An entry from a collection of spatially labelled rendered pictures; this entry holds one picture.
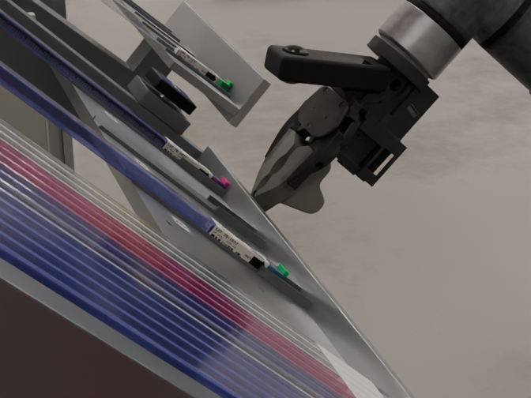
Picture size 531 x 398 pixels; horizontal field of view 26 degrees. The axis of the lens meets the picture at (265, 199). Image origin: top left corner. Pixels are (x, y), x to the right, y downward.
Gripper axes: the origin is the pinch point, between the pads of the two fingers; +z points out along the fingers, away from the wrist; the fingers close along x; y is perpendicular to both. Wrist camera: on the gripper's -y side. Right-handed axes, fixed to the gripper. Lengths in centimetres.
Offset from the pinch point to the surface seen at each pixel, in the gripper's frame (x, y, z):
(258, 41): 252, 113, -12
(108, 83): 7.9, -16.3, 0.7
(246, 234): -12.3, -5.7, 1.2
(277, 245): -14.0, -3.6, 0.1
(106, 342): -60, -37, 0
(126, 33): 275, 85, 16
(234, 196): -2.9, -3.6, 0.5
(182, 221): -24.0, -17.9, 1.5
